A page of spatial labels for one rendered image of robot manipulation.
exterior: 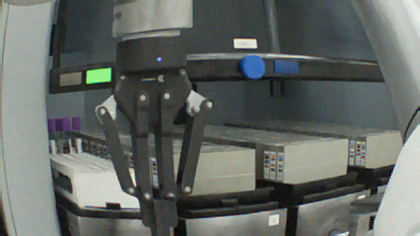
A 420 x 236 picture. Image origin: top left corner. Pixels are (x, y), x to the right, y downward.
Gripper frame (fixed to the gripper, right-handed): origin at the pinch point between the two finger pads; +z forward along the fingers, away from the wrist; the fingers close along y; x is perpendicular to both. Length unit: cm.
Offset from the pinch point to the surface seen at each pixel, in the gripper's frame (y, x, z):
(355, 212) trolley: -24.2, 2.5, 1.3
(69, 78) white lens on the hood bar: 6.4, -18.3, -16.6
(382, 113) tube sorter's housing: -50, -39, -9
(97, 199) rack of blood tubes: 3.9, -16.0, -1.3
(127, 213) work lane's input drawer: 0.5, -13.2, 0.0
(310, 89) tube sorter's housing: -48, -71, -12
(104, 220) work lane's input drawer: 4.1, -12.3, 1.1
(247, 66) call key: -17.2, -19.1, -16.3
